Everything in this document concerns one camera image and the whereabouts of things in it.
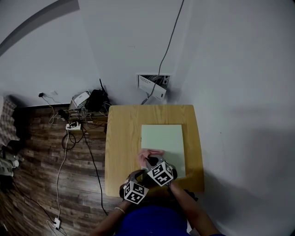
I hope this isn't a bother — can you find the long white cable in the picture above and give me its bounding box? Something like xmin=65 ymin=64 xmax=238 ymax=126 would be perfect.
xmin=47 ymin=130 xmax=70 ymax=234

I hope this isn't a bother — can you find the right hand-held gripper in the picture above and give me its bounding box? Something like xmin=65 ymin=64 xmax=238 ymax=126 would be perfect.
xmin=144 ymin=154 xmax=178 ymax=187

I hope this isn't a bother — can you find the thin beige cable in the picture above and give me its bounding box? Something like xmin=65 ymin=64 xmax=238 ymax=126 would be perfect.
xmin=43 ymin=95 xmax=62 ymax=125

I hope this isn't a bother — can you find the checkered cloth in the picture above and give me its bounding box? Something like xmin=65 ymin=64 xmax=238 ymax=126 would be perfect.
xmin=0 ymin=96 xmax=20 ymax=148

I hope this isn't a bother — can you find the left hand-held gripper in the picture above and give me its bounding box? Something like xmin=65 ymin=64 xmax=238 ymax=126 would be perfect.
xmin=119 ymin=170 xmax=150 ymax=205

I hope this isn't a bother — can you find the grey wall cable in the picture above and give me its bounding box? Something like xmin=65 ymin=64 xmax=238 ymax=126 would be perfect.
xmin=141 ymin=0 xmax=185 ymax=106

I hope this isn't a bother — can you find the thin black cable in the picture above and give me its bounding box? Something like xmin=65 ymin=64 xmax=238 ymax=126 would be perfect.
xmin=12 ymin=181 xmax=58 ymax=224

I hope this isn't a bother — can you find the black router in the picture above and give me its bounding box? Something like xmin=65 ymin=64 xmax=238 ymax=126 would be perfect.
xmin=84 ymin=78 xmax=110 ymax=112

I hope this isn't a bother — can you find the looped black cable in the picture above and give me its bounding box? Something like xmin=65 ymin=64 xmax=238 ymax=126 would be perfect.
xmin=61 ymin=128 xmax=85 ymax=151

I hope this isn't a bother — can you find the person's right forearm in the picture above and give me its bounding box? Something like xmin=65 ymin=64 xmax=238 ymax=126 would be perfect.
xmin=167 ymin=179 xmax=222 ymax=236

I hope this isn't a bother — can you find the white router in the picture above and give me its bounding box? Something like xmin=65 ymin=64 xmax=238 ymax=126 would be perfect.
xmin=71 ymin=91 xmax=91 ymax=108

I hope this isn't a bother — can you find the long black cable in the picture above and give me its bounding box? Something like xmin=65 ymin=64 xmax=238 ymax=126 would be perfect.
xmin=81 ymin=128 xmax=109 ymax=217

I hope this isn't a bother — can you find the white wall box cover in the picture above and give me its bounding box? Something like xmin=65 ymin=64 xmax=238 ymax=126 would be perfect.
xmin=138 ymin=75 xmax=167 ymax=101

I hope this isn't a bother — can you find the wooden crate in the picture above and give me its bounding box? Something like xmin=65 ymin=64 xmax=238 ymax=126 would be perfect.
xmin=68 ymin=104 xmax=109 ymax=130

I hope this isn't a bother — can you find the person's blue shirt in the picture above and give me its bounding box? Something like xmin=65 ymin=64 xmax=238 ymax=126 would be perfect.
xmin=114 ymin=205 xmax=190 ymax=236

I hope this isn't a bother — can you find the person's left forearm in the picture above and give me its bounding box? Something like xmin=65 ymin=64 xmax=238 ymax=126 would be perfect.
xmin=89 ymin=199 xmax=132 ymax=236

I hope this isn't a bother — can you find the light green board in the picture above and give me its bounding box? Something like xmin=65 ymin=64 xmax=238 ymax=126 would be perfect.
xmin=140 ymin=124 xmax=186 ymax=179

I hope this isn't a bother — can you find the white power strip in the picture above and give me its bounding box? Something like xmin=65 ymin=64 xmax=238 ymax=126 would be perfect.
xmin=65 ymin=122 xmax=82 ymax=131

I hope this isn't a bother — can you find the pink cloth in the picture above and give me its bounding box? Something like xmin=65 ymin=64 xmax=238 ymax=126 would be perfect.
xmin=137 ymin=148 xmax=165 ymax=168

